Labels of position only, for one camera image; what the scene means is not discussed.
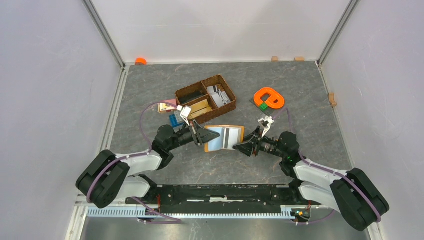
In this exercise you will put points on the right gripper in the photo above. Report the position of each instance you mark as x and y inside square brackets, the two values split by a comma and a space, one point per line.
[254, 144]

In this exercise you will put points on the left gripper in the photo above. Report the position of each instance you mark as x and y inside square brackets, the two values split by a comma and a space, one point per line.
[201, 135]

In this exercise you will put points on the yellow leather card holder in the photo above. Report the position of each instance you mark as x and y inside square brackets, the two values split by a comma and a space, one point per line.
[229, 136]

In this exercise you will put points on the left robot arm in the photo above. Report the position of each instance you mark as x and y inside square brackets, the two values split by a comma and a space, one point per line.
[117, 176]

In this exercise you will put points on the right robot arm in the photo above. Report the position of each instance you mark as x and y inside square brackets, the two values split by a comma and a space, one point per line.
[350, 193]

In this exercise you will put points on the gold VIP cards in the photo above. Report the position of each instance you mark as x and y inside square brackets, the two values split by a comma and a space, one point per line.
[199, 108]

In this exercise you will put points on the silver cards pile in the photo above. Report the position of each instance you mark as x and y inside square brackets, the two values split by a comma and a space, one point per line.
[218, 95]

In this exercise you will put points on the black cards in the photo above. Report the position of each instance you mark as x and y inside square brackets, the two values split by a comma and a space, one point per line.
[190, 97]

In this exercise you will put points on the pink card box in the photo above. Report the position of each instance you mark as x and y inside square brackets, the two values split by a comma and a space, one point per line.
[167, 106]

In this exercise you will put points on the blue toy brick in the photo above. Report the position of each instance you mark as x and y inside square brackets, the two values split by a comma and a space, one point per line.
[175, 120]

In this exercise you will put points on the brown woven basket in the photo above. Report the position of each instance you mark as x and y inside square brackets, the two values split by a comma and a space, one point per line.
[202, 86]

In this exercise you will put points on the green toy brick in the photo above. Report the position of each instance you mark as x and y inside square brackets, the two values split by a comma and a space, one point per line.
[263, 106]

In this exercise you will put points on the orange tape roll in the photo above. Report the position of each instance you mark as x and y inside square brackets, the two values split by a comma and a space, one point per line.
[140, 61]

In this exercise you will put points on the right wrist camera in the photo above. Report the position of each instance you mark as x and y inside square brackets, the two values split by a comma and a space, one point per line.
[265, 122]

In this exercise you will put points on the orange plastic ring toy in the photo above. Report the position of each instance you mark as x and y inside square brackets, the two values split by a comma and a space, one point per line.
[270, 96]

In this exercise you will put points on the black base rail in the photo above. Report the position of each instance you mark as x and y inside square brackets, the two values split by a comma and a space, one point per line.
[223, 198]

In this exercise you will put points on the wooden clip on wall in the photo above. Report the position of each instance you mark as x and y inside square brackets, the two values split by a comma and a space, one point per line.
[332, 100]

